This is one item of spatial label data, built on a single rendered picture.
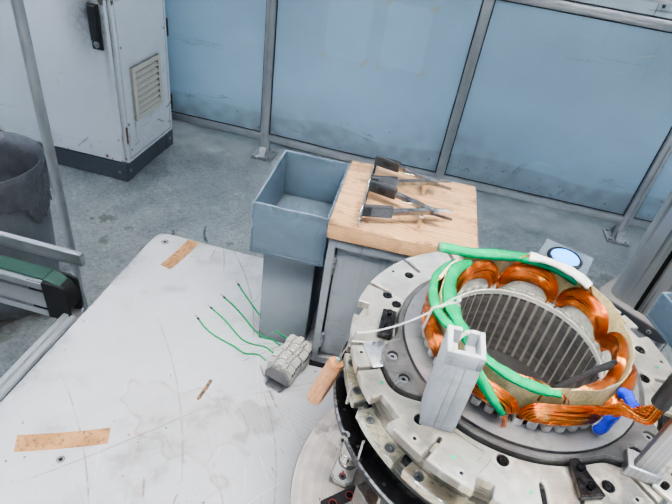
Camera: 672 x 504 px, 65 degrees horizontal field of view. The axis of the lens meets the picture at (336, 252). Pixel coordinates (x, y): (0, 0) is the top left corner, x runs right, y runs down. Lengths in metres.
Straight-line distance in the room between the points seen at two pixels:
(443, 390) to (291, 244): 0.39
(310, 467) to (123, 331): 0.39
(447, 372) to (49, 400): 0.62
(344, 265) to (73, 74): 2.16
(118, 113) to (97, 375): 1.94
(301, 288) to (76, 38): 2.02
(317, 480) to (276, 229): 0.34
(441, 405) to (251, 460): 0.40
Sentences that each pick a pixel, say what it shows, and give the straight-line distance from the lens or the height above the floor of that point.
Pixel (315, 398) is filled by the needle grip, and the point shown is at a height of 1.01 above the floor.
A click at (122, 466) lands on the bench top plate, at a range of 0.79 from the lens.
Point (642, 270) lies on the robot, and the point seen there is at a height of 0.99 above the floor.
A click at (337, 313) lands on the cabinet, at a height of 0.90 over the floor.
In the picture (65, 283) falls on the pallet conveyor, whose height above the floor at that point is 0.75.
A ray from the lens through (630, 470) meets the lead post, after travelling 0.50.
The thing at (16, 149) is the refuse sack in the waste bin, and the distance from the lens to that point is 2.11.
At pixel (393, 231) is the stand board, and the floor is 1.07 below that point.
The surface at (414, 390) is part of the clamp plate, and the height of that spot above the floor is 1.10.
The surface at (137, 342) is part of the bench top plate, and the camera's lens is 0.92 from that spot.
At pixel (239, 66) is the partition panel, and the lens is 2.99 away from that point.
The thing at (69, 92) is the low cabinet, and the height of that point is 0.42.
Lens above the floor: 1.45
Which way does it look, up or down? 37 degrees down
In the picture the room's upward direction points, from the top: 9 degrees clockwise
